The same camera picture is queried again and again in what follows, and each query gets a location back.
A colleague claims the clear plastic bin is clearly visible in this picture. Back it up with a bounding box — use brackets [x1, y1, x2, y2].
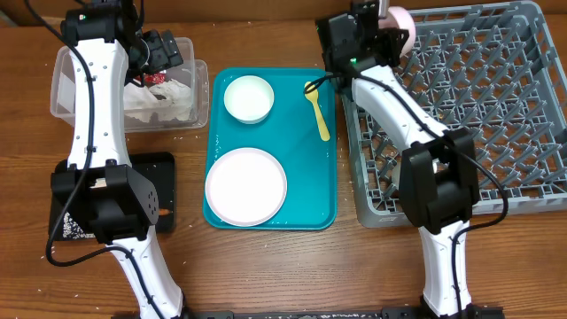
[50, 37, 209, 133]

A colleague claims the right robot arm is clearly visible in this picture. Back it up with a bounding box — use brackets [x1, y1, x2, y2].
[315, 1, 479, 318]

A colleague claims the large white plate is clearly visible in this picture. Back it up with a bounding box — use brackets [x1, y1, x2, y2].
[205, 147, 288, 228]

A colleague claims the teal serving tray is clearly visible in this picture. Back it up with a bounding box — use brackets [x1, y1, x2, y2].
[206, 67, 338, 230]

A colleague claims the grey dishwasher rack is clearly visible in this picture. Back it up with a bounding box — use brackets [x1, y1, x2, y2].
[332, 0, 567, 229]

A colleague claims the pile of rice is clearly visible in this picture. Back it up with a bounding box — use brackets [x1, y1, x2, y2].
[61, 213, 95, 240]

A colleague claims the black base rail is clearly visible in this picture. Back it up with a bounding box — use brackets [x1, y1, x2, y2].
[110, 305, 506, 319]

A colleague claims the yellow plastic spoon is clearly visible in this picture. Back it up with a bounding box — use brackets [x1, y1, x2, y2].
[305, 82, 330, 142]

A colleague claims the white cup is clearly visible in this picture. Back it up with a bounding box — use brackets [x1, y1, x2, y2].
[391, 163, 401, 190]

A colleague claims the white napkin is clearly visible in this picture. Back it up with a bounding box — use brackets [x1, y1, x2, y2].
[124, 79, 193, 123]

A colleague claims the small white bowl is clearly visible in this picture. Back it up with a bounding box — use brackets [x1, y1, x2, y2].
[223, 75, 275, 124]

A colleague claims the black waste tray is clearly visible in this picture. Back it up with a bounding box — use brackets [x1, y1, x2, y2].
[54, 152, 176, 241]

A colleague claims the red snack wrapper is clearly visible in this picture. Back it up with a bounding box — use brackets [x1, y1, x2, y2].
[144, 73, 167, 85]

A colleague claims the white bowl with rice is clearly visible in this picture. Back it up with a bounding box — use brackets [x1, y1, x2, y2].
[382, 6, 416, 57]

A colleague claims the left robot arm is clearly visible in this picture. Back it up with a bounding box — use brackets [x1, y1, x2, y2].
[50, 1, 190, 318]

